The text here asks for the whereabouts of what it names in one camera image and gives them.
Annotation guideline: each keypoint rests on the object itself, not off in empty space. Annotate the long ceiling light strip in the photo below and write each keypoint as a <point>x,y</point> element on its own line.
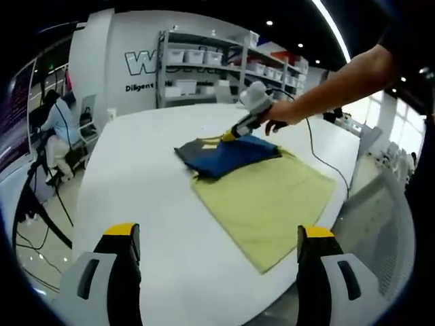
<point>331,22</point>

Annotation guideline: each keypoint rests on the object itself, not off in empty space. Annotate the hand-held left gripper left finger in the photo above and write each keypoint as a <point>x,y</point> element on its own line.
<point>117,271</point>

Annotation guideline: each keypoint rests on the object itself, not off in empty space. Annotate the white cup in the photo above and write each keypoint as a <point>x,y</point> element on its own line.
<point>111,114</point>

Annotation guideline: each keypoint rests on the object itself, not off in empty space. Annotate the grey white desk chair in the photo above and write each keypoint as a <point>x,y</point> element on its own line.
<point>89,105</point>

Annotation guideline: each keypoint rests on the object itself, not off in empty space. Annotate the person's right hand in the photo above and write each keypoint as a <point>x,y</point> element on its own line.
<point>283,113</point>

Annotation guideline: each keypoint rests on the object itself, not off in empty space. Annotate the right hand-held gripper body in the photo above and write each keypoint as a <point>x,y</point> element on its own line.
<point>256,98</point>

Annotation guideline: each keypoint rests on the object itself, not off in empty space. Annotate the black backpack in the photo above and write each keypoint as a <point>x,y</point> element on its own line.
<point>87,115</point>

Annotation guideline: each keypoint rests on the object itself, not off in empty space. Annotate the black tripod stand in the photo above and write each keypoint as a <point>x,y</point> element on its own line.
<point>54,225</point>

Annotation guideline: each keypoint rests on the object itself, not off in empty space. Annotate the blue and black garment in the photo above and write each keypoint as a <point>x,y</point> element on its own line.
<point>231,159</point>

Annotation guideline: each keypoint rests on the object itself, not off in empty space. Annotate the large display screen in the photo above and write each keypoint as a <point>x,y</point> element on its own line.
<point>17,112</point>

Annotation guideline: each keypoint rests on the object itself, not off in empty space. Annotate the grey metal shelving unit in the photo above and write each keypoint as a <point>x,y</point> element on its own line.
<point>161,68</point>

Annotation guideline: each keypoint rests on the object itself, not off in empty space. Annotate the rows of white storage bins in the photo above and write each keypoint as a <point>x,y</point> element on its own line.
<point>193,56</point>

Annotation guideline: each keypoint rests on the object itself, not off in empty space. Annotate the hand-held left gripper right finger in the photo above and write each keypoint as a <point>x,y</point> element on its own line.
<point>314,271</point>

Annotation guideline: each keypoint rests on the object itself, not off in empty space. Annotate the yellow-green cloth template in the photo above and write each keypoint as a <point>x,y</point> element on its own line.
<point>272,203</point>

